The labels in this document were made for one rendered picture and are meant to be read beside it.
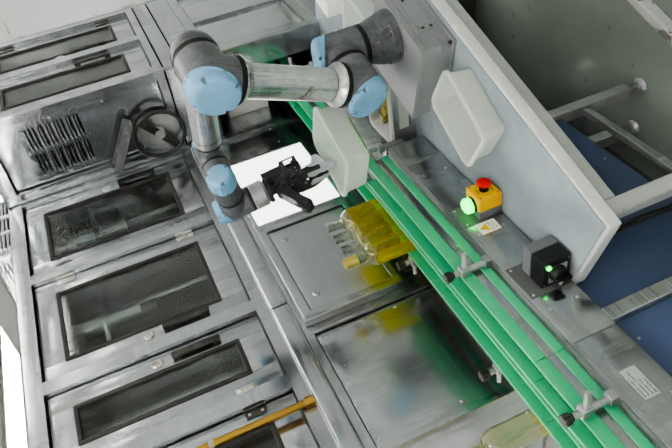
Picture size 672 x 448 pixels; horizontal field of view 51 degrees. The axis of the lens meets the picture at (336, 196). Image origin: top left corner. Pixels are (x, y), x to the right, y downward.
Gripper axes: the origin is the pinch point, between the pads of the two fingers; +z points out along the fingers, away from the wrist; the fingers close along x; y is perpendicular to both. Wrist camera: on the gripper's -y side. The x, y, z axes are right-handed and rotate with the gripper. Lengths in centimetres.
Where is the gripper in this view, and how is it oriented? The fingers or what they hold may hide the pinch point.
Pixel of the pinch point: (333, 167)
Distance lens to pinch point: 201.0
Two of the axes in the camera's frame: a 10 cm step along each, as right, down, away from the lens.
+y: -4.1, -7.5, 5.2
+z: 9.0, -4.2, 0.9
